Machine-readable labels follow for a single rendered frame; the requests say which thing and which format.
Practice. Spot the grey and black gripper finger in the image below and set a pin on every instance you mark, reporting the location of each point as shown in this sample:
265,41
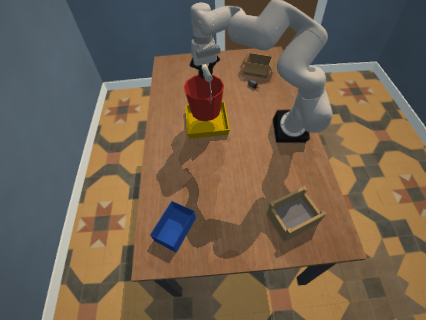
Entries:
211,65
197,67

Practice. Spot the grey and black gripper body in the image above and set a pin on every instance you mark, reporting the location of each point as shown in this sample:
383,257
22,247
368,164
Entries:
201,61

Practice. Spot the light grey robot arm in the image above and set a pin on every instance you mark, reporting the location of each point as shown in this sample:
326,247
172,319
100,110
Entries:
262,33

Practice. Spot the blue open bin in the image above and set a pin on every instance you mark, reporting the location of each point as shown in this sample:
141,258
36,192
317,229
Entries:
175,218

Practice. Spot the brown cardboard box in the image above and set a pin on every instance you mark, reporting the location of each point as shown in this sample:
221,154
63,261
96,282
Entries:
255,68

